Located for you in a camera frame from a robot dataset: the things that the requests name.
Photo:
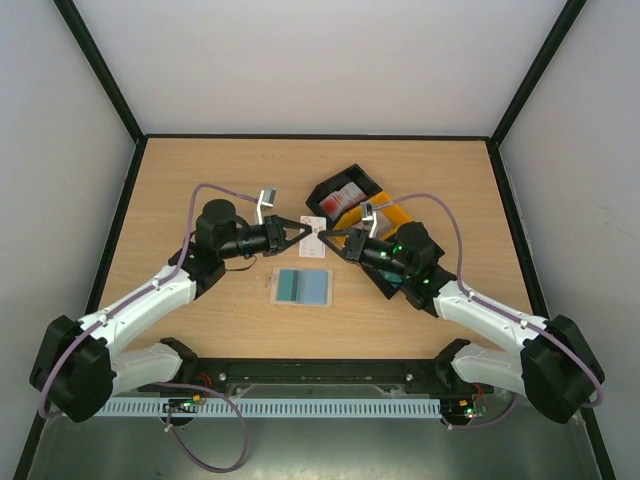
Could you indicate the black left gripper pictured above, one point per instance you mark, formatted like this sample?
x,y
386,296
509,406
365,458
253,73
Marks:
x,y
275,235

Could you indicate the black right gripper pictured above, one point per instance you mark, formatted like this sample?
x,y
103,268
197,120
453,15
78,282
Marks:
x,y
355,245

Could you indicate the pink blossom VIP card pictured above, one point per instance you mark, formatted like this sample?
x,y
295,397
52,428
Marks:
x,y
311,246

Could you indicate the teal VIP credit card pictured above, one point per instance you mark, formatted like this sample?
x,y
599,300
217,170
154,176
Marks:
x,y
287,289

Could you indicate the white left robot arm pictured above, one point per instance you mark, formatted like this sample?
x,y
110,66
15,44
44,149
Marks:
x,y
82,363

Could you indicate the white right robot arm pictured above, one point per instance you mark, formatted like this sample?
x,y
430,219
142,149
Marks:
x,y
547,361

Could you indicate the black bin with red cards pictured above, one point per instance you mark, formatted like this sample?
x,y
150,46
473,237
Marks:
x,y
354,173

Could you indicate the red patterned white card stack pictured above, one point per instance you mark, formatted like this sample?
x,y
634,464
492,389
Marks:
x,y
338,201

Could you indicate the pink patterned white card stack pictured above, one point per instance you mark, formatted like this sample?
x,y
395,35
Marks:
x,y
382,227

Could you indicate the teal card stack in bin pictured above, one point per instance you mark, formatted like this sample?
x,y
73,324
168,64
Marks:
x,y
392,277

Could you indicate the black bin with teal cards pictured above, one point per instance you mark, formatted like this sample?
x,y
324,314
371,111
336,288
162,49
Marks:
x,y
391,265

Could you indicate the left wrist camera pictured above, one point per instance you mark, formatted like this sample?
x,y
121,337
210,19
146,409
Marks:
x,y
265,201

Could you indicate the white slotted cable duct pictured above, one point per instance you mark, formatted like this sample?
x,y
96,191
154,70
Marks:
x,y
139,407

